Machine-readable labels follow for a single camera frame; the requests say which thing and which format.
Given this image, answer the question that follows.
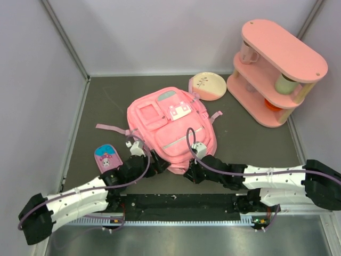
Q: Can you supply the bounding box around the pink three-tier shelf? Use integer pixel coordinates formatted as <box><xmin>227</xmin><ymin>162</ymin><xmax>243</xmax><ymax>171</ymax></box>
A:
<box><xmin>226</xmin><ymin>19</ymin><xmax>328</xmax><ymax>128</ymax></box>

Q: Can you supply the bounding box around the grey slotted cable duct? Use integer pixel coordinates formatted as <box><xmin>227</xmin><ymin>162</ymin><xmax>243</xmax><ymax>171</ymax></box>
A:
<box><xmin>73</xmin><ymin>217</ymin><xmax>112</xmax><ymax>226</ymax></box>

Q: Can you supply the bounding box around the pink student backpack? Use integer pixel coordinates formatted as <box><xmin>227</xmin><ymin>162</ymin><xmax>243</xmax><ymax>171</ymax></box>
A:
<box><xmin>96</xmin><ymin>87</ymin><xmax>222</xmax><ymax>174</ymax></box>

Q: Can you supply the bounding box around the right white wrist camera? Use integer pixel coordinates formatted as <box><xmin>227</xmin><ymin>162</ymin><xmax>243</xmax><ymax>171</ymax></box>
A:
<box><xmin>191</xmin><ymin>141</ymin><xmax>207</xmax><ymax>159</ymax></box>

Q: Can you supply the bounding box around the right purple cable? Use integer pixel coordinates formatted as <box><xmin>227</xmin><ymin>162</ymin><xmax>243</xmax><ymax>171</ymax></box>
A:
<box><xmin>186</xmin><ymin>127</ymin><xmax>341</xmax><ymax>231</ymax></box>

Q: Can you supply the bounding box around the pale green cup on shelf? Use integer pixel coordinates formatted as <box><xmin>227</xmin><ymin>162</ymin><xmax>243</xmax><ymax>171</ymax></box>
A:
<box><xmin>274</xmin><ymin>74</ymin><xmax>299</xmax><ymax>95</ymax></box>

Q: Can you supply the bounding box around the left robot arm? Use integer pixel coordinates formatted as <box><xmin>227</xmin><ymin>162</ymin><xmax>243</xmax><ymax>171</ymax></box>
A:
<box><xmin>18</xmin><ymin>151</ymin><xmax>170</xmax><ymax>245</ymax></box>

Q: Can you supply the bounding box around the orange bowl on shelf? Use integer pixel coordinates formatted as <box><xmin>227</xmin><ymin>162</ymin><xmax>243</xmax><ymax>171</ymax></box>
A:
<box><xmin>264</xmin><ymin>99</ymin><xmax>282</xmax><ymax>111</ymax></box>

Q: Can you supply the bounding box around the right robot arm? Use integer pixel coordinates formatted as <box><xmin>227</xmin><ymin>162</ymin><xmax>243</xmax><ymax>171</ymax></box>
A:
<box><xmin>184</xmin><ymin>155</ymin><xmax>340</xmax><ymax>213</ymax></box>

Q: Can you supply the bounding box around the cream and pink plate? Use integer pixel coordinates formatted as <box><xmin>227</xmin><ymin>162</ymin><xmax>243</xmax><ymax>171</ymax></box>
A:
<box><xmin>188</xmin><ymin>72</ymin><xmax>227</xmax><ymax>101</ymax></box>

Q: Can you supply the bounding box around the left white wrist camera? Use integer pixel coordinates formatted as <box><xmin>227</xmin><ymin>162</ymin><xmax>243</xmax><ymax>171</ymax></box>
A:
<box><xmin>126</xmin><ymin>141</ymin><xmax>145</xmax><ymax>156</ymax></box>

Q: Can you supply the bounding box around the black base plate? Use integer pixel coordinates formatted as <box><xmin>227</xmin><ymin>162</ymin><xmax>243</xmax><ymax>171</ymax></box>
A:
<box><xmin>90</xmin><ymin>193</ymin><xmax>281</xmax><ymax>221</ymax></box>

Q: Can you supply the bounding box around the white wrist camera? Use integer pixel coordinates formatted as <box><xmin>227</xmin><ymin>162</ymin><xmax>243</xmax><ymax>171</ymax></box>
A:
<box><xmin>126</xmin><ymin>141</ymin><xmax>145</xmax><ymax>156</ymax></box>
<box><xmin>191</xmin><ymin>141</ymin><xmax>207</xmax><ymax>159</ymax></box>

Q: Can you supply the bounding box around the purple cartoon pencil case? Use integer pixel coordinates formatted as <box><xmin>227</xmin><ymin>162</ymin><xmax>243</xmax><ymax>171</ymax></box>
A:
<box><xmin>94</xmin><ymin>144</ymin><xmax>123</xmax><ymax>174</ymax></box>

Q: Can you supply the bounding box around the pink mug on shelf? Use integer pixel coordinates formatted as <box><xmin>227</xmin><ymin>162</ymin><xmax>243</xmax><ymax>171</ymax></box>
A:
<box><xmin>239</xmin><ymin>41</ymin><xmax>259</xmax><ymax>65</ymax></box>

